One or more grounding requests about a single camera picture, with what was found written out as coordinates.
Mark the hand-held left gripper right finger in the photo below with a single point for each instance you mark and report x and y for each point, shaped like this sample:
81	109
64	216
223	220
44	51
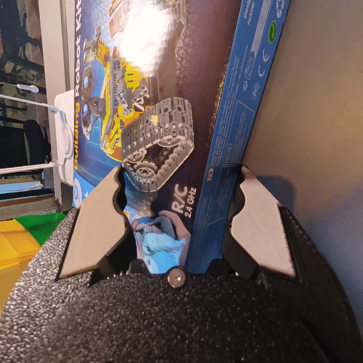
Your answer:
261	227

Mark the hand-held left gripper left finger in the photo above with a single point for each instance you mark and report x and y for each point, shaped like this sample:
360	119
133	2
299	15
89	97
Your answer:
93	232

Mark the blue cardboard kit box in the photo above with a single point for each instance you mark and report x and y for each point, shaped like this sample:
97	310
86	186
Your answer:
184	99

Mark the grey desk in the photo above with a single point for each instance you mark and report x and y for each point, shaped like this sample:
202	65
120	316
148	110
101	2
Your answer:
317	113

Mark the green storage bin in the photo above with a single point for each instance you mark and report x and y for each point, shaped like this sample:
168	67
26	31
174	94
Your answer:
42	227

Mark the yellow storage bin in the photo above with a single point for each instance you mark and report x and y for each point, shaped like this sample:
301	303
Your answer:
17	249

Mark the white document stand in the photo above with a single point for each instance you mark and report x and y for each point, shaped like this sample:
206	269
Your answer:
63	136

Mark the black office chair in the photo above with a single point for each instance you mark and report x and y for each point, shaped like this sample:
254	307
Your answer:
34	141

